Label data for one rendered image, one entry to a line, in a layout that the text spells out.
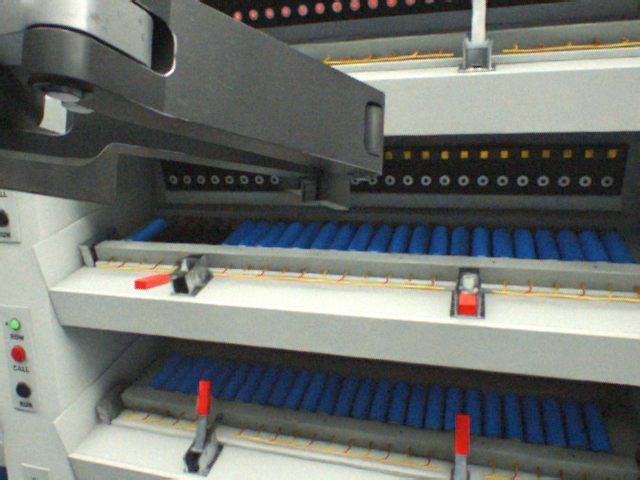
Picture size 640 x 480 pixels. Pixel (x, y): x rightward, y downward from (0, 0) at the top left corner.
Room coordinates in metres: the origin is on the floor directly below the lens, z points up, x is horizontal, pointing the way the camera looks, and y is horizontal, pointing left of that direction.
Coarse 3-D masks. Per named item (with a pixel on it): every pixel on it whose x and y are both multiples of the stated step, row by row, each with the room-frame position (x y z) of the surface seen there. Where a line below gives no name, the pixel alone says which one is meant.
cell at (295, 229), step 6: (294, 222) 0.57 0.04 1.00; (288, 228) 0.55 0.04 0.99; (294, 228) 0.55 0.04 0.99; (300, 228) 0.56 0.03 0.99; (288, 234) 0.54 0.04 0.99; (294, 234) 0.54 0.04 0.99; (300, 234) 0.55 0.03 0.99; (282, 240) 0.52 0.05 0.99; (288, 240) 0.53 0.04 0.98; (294, 240) 0.53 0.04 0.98; (276, 246) 0.51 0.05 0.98; (282, 246) 0.51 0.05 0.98; (288, 246) 0.52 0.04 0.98
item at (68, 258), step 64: (128, 192) 0.64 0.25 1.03; (192, 192) 0.65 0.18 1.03; (256, 192) 0.62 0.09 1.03; (384, 192) 0.58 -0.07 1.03; (64, 256) 0.52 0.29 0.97; (64, 320) 0.51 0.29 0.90; (128, 320) 0.48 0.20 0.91; (192, 320) 0.46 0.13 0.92; (256, 320) 0.44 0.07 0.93; (320, 320) 0.42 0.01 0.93; (384, 320) 0.40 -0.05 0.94; (448, 320) 0.39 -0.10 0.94; (512, 320) 0.38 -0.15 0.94; (576, 320) 0.37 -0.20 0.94
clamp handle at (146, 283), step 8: (184, 264) 0.47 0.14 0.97; (176, 272) 0.46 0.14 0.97; (184, 272) 0.46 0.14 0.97; (136, 280) 0.41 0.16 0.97; (144, 280) 0.41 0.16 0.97; (152, 280) 0.41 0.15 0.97; (160, 280) 0.42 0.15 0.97; (168, 280) 0.43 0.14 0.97; (136, 288) 0.41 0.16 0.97; (144, 288) 0.40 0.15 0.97; (152, 288) 0.41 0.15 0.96
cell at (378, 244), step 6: (378, 228) 0.53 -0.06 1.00; (384, 228) 0.53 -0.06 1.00; (390, 228) 0.53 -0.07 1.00; (378, 234) 0.51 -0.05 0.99; (384, 234) 0.52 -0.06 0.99; (390, 234) 0.53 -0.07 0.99; (372, 240) 0.51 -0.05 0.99; (378, 240) 0.50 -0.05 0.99; (384, 240) 0.50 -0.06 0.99; (372, 246) 0.49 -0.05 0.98; (378, 246) 0.49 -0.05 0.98; (384, 246) 0.50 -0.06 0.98; (378, 252) 0.48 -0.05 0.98; (384, 252) 0.49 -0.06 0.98
